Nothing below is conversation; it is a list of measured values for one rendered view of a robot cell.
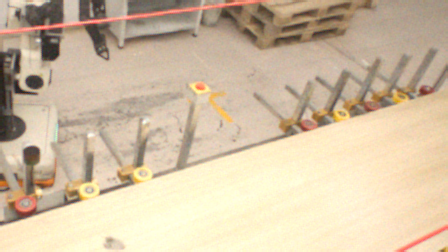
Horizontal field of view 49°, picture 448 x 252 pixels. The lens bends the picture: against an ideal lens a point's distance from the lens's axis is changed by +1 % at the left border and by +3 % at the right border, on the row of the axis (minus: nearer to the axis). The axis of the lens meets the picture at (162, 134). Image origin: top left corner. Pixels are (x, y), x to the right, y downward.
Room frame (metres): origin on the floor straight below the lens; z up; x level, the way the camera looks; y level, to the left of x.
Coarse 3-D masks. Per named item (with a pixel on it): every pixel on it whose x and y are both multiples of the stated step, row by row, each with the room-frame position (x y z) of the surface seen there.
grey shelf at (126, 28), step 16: (112, 0) 4.15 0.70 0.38; (128, 0) 4.48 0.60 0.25; (144, 0) 4.60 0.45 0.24; (160, 0) 4.71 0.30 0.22; (176, 0) 4.84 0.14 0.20; (192, 0) 4.65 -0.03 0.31; (112, 16) 4.13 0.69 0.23; (128, 16) 4.38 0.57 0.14; (160, 16) 4.52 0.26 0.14; (176, 16) 4.59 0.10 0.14; (192, 16) 4.61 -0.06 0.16; (128, 32) 4.07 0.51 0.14; (144, 32) 4.13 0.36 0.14; (160, 32) 4.23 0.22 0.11
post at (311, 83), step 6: (312, 78) 2.20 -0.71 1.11; (306, 84) 2.19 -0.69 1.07; (312, 84) 2.17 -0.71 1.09; (306, 90) 2.18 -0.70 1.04; (312, 90) 2.18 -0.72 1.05; (306, 96) 2.17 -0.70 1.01; (300, 102) 2.18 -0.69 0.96; (306, 102) 2.17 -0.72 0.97; (300, 108) 2.17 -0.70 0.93; (294, 114) 2.19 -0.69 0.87; (300, 114) 2.17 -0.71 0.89; (294, 120) 2.17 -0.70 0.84; (300, 120) 2.18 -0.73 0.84; (288, 132) 2.18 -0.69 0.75
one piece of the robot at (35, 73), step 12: (12, 0) 2.16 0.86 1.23; (24, 0) 2.18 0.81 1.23; (36, 0) 2.21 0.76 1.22; (12, 12) 2.16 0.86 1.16; (12, 24) 2.21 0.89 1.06; (24, 36) 2.24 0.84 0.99; (24, 48) 2.24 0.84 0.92; (36, 48) 2.26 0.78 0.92; (24, 60) 2.19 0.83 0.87; (36, 60) 2.21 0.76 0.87; (24, 72) 2.19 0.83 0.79; (36, 72) 2.21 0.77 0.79; (48, 72) 2.23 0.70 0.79; (24, 84) 2.19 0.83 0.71; (36, 84) 2.21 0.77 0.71
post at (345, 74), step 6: (342, 72) 2.34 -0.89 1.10; (348, 72) 2.33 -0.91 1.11; (342, 78) 2.33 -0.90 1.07; (348, 78) 2.34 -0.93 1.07; (336, 84) 2.34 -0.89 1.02; (342, 84) 2.32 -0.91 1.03; (336, 90) 2.33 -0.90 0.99; (342, 90) 2.33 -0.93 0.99; (330, 96) 2.34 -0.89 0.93; (336, 96) 2.32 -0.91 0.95; (330, 102) 2.33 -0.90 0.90; (324, 108) 2.34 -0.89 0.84; (330, 108) 2.32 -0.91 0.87; (318, 126) 2.33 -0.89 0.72; (324, 126) 2.33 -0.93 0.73
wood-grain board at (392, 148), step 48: (432, 96) 2.61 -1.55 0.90; (288, 144) 1.88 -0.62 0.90; (336, 144) 1.95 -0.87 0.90; (384, 144) 2.03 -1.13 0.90; (432, 144) 2.11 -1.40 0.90; (144, 192) 1.37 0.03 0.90; (192, 192) 1.42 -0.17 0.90; (240, 192) 1.48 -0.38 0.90; (288, 192) 1.54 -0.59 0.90; (336, 192) 1.60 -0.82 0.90; (384, 192) 1.66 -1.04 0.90; (432, 192) 1.73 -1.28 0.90; (0, 240) 1.01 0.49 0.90; (48, 240) 1.05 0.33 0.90; (96, 240) 1.09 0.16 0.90; (144, 240) 1.13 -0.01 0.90; (192, 240) 1.17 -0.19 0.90; (240, 240) 1.22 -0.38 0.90; (288, 240) 1.27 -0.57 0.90; (336, 240) 1.32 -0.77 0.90; (384, 240) 1.37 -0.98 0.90; (432, 240) 1.43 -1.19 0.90
